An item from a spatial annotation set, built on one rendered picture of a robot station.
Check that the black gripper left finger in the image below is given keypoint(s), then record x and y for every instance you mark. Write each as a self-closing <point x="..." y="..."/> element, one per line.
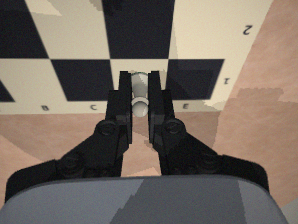
<point x="98" y="156"/>

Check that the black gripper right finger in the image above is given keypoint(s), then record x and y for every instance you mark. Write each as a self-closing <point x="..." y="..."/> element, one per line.
<point x="179" y="152"/>

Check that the white pawn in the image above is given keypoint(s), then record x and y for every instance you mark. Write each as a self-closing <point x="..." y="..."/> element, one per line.
<point x="139" y="89"/>

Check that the black and cream chessboard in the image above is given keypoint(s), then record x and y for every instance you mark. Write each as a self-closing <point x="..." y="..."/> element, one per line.
<point x="63" y="56"/>

